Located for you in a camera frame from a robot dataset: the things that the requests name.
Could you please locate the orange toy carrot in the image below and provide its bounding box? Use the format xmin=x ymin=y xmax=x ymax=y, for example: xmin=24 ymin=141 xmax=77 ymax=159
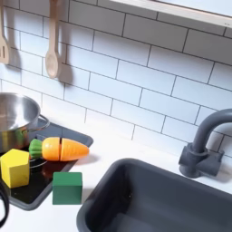
xmin=28 ymin=136 xmax=91 ymax=162

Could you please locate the green block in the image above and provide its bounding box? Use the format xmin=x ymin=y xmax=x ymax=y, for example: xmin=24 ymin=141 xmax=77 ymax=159
xmin=52 ymin=170 xmax=83 ymax=206

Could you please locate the yellow block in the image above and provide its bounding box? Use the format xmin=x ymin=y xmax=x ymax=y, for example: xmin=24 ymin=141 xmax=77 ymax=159
xmin=0 ymin=148 xmax=31 ymax=189

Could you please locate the wooden spoon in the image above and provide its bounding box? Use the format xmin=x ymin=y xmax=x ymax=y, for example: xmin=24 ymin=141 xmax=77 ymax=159
xmin=44 ymin=0 xmax=63 ymax=80

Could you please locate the grey tap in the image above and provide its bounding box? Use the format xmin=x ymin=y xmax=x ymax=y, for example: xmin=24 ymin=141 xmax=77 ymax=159
xmin=178 ymin=108 xmax=232 ymax=179

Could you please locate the steel pot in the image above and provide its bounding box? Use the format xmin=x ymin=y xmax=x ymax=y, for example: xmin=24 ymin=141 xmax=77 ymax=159
xmin=0 ymin=92 xmax=51 ymax=154

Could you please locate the grey sink basin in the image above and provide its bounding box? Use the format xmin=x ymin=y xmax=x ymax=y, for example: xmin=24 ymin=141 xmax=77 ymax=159
xmin=75 ymin=157 xmax=232 ymax=232

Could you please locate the black stove top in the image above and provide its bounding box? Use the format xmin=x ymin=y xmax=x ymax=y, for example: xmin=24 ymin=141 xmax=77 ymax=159
xmin=0 ymin=117 xmax=94 ymax=212

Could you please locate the wooden shelf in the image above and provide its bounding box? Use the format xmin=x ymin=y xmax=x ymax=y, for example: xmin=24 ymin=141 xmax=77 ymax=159
xmin=109 ymin=0 xmax=232 ymax=29

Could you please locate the wooden slotted spatula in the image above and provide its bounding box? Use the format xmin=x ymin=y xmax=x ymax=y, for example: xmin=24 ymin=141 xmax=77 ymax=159
xmin=0 ymin=0 xmax=11 ymax=65

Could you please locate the thin black cable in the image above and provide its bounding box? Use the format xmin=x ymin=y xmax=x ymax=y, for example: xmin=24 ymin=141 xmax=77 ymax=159
xmin=0 ymin=180 xmax=11 ymax=228

